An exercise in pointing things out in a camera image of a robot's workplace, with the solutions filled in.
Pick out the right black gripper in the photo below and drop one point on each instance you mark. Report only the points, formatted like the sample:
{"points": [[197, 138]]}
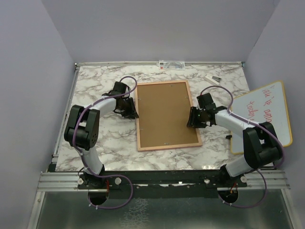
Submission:
{"points": [[193, 119]]}

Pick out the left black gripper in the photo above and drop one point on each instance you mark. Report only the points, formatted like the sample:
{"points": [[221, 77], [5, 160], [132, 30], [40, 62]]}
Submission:
{"points": [[131, 113]]}

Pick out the pink picture frame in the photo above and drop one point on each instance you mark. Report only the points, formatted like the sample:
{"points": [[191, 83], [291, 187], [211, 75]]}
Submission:
{"points": [[168, 117]]}

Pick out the brown cardboard backing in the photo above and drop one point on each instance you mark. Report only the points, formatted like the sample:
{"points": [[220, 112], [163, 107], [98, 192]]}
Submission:
{"points": [[168, 117]]}

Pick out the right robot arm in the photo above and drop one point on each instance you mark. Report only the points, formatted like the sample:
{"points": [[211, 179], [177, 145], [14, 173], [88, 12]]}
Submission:
{"points": [[260, 142]]}

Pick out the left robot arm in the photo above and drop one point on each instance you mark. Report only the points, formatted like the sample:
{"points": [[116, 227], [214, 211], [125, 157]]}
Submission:
{"points": [[82, 128]]}

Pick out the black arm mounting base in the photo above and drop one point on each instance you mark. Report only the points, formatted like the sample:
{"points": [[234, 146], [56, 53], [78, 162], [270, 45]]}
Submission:
{"points": [[159, 184]]}

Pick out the white marker eraser piece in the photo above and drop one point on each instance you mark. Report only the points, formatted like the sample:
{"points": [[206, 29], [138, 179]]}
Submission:
{"points": [[212, 79]]}

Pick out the small label card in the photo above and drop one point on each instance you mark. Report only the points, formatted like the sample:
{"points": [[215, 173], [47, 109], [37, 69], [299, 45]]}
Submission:
{"points": [[171, 65]]}

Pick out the yellow rimmed whiteboard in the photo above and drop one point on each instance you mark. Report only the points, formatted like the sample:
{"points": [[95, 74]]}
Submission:
{"points": [[267, 104]]}

